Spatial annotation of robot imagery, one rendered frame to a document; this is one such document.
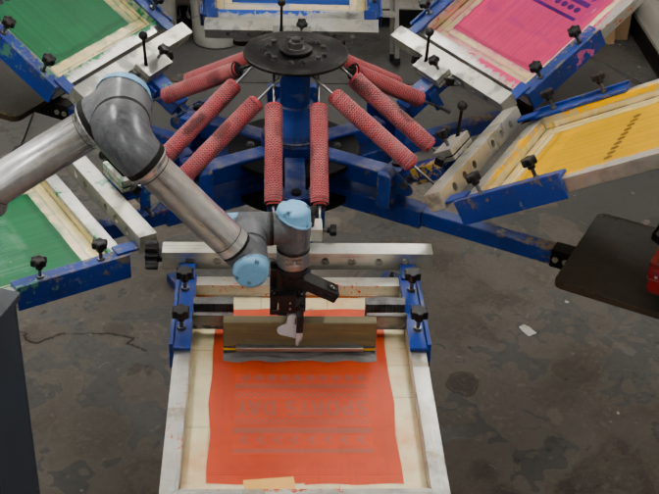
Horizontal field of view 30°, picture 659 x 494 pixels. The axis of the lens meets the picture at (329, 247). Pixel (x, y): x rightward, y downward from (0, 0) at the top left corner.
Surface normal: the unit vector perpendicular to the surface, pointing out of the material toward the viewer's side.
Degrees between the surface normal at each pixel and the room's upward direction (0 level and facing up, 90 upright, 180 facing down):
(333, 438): 0
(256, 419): 0
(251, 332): 90
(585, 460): 0
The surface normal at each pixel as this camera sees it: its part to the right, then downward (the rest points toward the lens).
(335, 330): 0.04, 0.55
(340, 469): 0.04, -0.84
